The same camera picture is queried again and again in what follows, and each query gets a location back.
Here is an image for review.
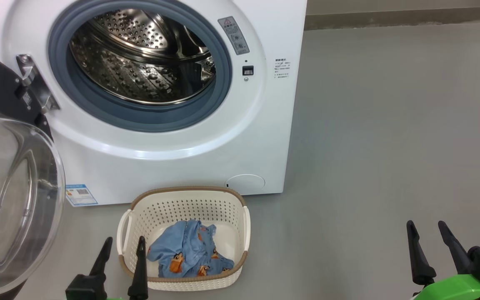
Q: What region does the black round glass washer door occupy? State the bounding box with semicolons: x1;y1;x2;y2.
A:
0;45;66;300

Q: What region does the blue energy label sticker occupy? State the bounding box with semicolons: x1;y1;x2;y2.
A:
65;184;98;207

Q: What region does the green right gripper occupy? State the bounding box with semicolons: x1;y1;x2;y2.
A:
406;220;480;300

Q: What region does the metal washer door hinge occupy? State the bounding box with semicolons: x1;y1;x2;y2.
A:
16;54;60;114

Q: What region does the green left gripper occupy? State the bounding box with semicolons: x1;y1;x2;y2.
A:
89;236;149;300

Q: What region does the grey warning sticker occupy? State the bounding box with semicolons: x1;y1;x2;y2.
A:
218;16;250;55

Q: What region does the cream perforated laundry basket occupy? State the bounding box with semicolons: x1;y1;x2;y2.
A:
116;186;251;291

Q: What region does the steel perforated washer drum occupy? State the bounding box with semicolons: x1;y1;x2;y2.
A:
70;8;217;105

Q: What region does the small printed text label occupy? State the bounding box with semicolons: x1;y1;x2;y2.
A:
275;58;290;80

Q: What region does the round white filter cover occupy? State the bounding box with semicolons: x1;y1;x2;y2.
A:
225;174;266;195

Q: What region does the white front-load washing machine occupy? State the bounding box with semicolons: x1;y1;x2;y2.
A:
0;0;308;207

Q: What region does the blue patterned garment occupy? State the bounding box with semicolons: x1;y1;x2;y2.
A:
147;220;235;278

